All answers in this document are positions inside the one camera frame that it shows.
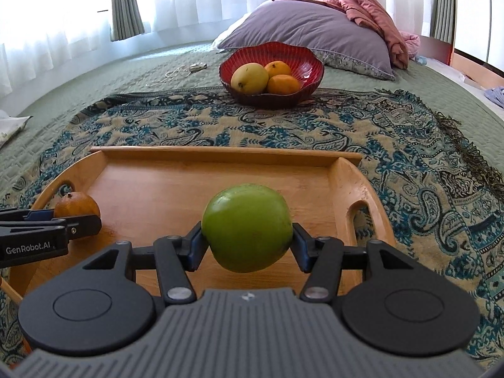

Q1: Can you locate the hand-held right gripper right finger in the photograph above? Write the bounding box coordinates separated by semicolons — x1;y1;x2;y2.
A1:
290;222;419;304

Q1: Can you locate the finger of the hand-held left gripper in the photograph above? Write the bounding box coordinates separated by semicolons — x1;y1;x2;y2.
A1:
0;209;56;222
0;214;102;242

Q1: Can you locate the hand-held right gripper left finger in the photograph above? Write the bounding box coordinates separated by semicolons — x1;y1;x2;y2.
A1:
81;222;211;306

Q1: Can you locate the large brownish orange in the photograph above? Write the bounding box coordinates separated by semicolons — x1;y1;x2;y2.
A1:
54;192;101;242

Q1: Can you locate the green apple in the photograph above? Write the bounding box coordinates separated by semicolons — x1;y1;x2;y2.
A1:
201;183;294;273

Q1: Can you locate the wooden tray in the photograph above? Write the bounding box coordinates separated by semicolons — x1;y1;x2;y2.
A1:
0;146;396;308

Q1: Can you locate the white paper bag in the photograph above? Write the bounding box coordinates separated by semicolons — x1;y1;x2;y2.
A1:
0;109;33;147

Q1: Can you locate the green quilted bedspread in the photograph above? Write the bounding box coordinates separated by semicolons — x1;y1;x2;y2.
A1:
0;39;504;245

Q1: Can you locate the paisley printed blanket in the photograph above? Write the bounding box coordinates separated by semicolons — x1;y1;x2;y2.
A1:
0;89;504;365

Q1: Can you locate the yellow mango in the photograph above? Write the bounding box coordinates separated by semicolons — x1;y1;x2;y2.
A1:
230;63;270;95

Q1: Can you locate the red ribbed bowl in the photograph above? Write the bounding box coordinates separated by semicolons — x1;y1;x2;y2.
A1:
219;42;324;107

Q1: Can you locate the floral pillow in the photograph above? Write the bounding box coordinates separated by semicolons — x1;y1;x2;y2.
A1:
313;49;396;83

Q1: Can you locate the purple pillow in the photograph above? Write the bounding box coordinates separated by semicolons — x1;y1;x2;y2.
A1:
216;0;396;81

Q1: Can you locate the white pillow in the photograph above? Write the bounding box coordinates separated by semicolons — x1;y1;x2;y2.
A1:
213;18;247;50

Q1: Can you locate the grey-green curtain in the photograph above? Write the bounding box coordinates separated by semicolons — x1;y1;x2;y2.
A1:
429;0;460;45
110;0;145;42

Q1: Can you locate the wooden headboard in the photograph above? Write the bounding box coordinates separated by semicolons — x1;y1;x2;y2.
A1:
416;35;504;96

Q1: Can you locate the light blue cloth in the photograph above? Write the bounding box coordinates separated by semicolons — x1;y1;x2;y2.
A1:
482;85;504;109

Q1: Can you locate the pink duvet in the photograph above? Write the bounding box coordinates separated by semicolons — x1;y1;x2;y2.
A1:
276;0;420;70

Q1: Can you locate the white charger cable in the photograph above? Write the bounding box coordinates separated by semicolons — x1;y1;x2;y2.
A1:
147;66;192;88

